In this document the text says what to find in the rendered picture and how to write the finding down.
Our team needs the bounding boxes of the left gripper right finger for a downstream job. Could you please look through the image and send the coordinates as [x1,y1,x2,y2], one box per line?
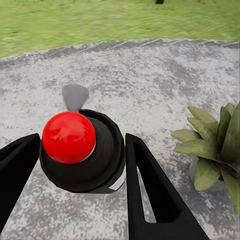
[124,133,210,240]

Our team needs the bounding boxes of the insectifuge atomizer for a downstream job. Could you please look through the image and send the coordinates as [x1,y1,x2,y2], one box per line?
[38,83,127,194]

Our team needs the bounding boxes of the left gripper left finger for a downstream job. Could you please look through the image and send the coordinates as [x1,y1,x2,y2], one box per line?
[0,133,41,234]

